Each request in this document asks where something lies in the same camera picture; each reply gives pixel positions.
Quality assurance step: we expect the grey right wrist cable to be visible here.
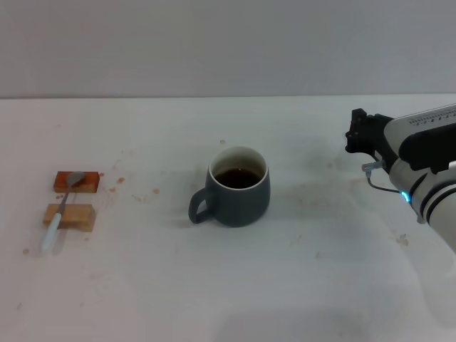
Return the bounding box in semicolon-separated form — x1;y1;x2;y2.
361;160;403;195

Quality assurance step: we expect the grey ceramic coffee cup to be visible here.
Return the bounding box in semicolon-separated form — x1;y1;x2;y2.
187;145;271;228

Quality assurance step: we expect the dark red wooden block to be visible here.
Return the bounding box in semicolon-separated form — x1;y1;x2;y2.
53;171;100;194

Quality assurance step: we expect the light blue handled metal spoon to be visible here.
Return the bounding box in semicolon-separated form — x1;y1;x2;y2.
40;171;86;252

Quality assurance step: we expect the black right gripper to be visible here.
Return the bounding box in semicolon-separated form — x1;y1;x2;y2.
344;108;398;169

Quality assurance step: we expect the light tan wooden block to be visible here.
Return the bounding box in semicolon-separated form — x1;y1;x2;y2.
43;203;97;233

